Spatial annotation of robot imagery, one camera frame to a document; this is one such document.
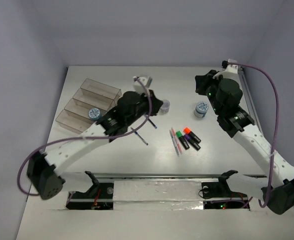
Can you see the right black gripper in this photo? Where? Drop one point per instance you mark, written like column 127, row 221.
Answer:
column 203, row 81

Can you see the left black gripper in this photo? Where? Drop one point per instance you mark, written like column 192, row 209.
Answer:
column 153, row 104

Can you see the blue white tape roll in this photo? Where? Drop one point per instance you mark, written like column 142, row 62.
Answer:
column 94, row 114
column 201, row 109

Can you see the green cap black highlighter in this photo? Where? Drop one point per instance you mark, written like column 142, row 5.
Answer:
column 182, row 140

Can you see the orange cap black highlighter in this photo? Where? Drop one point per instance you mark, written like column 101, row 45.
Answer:
column 187, row 131

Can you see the purple cap black highlighter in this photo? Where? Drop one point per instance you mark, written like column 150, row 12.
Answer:
column 194, row 144

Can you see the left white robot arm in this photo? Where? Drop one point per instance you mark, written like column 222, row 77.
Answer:
column 45, row 170

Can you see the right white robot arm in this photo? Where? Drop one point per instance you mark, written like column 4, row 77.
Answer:
column 224, row 95

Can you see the blue pen upper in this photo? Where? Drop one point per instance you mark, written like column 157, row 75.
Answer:
column 152, row 123

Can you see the blue pen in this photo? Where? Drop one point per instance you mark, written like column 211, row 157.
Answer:
column 152, row 123
column 140, row 137

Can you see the blue pen lower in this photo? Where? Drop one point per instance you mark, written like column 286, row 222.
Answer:
column 140, row 137

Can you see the clear compartment organizer tray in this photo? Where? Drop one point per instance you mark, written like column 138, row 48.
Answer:
column 91, row 94

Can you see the white foam front block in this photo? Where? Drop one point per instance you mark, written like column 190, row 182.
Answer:
column 157, row 195

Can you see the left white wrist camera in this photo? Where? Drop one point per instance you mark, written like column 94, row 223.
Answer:
column 142, row 83

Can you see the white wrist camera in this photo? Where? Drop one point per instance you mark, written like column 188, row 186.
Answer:
column 230, row 70
column 142, row 83

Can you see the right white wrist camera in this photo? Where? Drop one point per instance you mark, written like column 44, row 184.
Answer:
column 230, row 70

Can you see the aluminium rail right edge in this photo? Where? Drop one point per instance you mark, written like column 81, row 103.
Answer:
column 248, row 97

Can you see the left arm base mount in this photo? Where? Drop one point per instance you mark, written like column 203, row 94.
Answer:
column 98, row 197

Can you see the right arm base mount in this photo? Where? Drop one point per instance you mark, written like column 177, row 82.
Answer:
column 217, row 195

